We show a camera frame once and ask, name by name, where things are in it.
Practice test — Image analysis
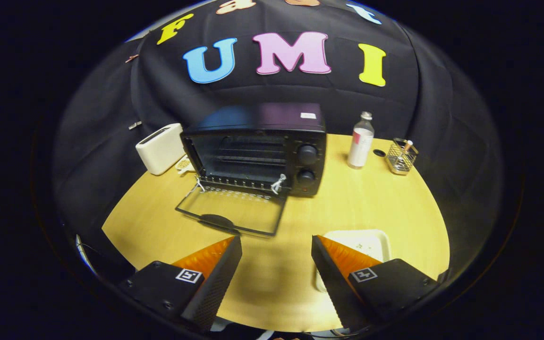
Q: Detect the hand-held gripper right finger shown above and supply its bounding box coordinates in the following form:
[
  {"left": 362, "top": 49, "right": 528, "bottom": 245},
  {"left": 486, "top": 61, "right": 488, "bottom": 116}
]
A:
[{"left": 312, "top": 235, "right": 438, "bottom": 330}]

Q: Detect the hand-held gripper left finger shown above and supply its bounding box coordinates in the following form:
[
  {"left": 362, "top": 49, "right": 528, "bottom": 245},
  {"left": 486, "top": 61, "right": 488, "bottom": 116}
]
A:
[{"left": 119, "top": 236, "right": 243, "bottom": 332}]

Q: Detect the cream square plate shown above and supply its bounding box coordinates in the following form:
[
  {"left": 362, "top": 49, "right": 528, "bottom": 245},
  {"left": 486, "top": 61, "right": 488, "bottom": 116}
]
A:
[{"left": 317, "top": 229, "right": 391, "bottom": 293}]

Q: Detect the black toaster oven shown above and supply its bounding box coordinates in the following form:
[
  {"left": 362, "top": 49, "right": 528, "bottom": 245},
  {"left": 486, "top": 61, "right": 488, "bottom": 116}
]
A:
[{"left": 175, "top": 103, "right": 327, "bottom": 237}]

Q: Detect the white bread toaster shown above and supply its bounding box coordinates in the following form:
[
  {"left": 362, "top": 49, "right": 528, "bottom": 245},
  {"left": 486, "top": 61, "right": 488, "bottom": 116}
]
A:
[{"left": 136, "top": 123, "right": 187, "bottom": 176}]

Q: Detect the clear bottle with pink label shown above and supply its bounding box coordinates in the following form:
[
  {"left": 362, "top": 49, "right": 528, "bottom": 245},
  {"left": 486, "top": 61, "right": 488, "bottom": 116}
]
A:
[{"left": 347, "top": 111, "right": 375, "bottom": 169}]

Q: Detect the wire mesh holder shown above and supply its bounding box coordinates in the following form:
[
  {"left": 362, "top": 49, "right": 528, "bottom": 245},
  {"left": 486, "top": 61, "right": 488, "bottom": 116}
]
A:
[{"left": 386, "top": 138, "right": 418, "bottom": 176}]

